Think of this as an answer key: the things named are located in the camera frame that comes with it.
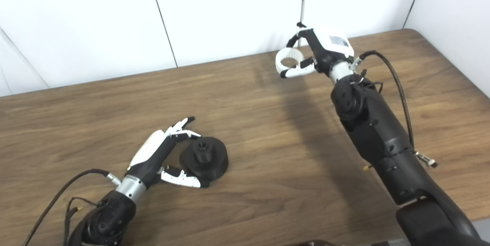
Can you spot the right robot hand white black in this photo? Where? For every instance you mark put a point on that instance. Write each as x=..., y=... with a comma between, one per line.
x=329, y=51

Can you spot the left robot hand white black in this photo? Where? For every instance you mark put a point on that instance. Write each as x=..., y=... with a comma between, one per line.
x=147, y=154

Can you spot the round black plastic part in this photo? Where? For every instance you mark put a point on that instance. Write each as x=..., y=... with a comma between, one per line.
x=216, y=162

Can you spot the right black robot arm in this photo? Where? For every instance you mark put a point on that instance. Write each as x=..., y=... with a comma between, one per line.
x=383, y=139

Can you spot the dark robot torso edge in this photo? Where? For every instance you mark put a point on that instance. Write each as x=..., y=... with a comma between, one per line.
x=314, y=243

